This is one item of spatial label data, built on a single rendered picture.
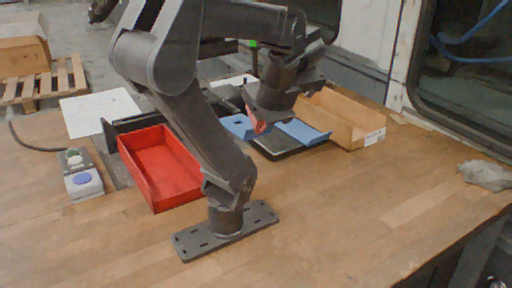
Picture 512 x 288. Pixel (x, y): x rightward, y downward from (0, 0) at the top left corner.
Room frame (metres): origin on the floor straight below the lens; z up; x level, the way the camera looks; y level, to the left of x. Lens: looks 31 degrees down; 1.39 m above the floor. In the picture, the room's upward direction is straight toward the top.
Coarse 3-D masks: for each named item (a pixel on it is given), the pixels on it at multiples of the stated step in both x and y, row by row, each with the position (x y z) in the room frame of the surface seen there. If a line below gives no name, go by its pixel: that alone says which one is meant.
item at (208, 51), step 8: (200, 40) 0.90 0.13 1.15; (208, 40) 0.91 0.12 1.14; (216, 40) 0.92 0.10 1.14; (224, 40) 0.92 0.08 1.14; (232, 40) 0.92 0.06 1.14; (200, 48) 0.88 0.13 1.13; (208, 48) 0.89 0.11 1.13; (216, 48) 0.90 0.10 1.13; (224, 48) 0.91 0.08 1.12; (232, 48) 0.92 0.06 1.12; (200, 56) 0.87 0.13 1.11; (208, 56) 0.89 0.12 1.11; (216, 56) 0.90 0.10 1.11
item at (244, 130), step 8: (224, 120) 0.79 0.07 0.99; (232, 120) 0.79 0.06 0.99; (240, 120) 0.79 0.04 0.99; (248, 120) 0.78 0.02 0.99; (232, 128) 0.74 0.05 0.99; (240, 128) 0.73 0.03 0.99; (248, 128) 0.73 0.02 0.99; (272, 128) 0.71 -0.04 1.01; (240, 136) 0.69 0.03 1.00; (248, 136) 0.68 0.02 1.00; (256, 136) 0.69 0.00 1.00
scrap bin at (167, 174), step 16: (160, 128) 0.81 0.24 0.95; (128, 144) 0.77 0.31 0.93; (144, 144) 0.79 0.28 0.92; (160, 144) 0.81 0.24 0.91; (176, 144) 0.74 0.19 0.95; (128, 160) 0.68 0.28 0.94; (144, 160) 0.74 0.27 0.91; (160, 160) 0.74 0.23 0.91; (176, 160) 0.74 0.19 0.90; (192, 160) 0.67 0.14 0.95; (144, 176) 0.67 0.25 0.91; (160, 176) 0.67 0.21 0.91; (176, 176) 0.67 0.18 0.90; (192, 176) 0.67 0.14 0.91; (144, 192) 0.59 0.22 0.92; (160, 192) 0.62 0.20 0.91; (176, 192) 0.62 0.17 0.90; (192, 192) 0.59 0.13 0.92; (160, 208) 0.56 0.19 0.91
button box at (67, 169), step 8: (8, 120) 0.96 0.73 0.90; (16, 136) 0.85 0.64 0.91; (24, 144) 0.81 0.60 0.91; (64, 152) 0.73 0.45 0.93; (80, 152) 0.73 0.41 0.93; (64, 160) 0.70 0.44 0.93; (88, 160) 0.70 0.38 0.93; (64, 168) 0.67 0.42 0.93; (72, 168) 0.67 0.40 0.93; (80, 168) 0.67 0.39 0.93; (88, 168) 0.67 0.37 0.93; (64, 176) 0.65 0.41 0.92
